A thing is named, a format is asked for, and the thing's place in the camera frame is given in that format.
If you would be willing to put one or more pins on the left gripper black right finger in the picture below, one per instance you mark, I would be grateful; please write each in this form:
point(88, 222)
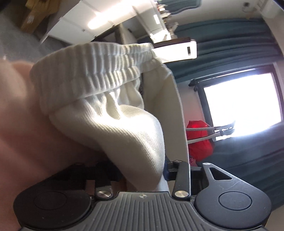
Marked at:
point(219, 197)

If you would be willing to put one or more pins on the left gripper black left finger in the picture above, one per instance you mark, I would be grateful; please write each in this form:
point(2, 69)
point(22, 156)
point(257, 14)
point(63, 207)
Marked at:
point(61, 201)

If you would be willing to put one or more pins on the cream white hoodie garment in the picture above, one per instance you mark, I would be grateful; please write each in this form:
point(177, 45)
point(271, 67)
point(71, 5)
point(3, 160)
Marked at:
point(118, 99)

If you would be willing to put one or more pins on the red bag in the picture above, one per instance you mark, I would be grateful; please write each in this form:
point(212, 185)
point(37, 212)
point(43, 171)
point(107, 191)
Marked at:
point(200, 150)

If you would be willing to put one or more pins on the pastel tie-dye bed duvet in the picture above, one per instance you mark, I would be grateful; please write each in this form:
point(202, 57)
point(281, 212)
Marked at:
point(32, 149)

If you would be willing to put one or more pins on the teal right window curtain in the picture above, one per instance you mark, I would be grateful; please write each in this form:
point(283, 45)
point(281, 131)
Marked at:
point(257, 159)

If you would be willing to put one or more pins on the teal window curtain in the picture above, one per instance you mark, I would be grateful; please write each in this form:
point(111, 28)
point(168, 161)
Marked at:
point(257, 159)
point(226, 45)

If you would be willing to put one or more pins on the garment steamer stand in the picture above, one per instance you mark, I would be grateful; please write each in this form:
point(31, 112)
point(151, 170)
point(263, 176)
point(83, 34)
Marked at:
point(217, 131)

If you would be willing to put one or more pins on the teal left window curtain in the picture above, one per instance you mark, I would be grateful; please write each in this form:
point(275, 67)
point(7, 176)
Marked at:
point(226, 45)

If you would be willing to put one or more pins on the white backed dark chair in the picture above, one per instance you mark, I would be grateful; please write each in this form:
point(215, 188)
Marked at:
point(168, 51)

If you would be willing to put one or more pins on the white dresser with drawers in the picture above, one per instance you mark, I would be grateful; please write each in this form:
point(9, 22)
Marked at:
point(78, 22)

